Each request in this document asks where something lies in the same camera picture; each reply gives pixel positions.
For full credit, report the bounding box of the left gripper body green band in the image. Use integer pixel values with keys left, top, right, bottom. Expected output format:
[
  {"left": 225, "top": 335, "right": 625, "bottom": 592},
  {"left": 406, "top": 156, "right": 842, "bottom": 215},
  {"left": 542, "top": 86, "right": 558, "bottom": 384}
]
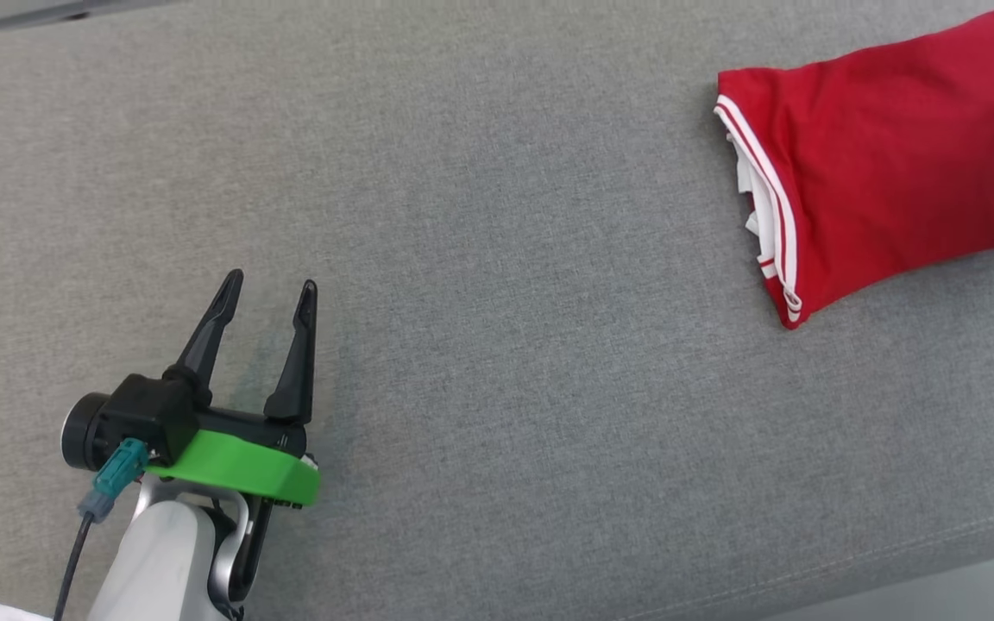
[{"left": 145, "top": 405, "right": 321, "bottom": 510}]

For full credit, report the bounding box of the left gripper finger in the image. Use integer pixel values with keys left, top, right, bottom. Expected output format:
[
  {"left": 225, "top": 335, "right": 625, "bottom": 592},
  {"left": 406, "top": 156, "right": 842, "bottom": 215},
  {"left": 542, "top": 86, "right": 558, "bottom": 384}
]
[
  {"left": 162, "top": 269, "right": 245, "bottom": 406},
  {"left": 264, "top": 279, "right": 318, "bottom": 425}
]

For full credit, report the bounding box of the red basketball jersey white trim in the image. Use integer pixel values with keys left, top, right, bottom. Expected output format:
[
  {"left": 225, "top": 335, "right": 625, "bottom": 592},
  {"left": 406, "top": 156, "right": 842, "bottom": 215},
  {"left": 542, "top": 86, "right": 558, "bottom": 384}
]
[{"left": 713, "top": 9, "right": 994, "bottom": 330}]

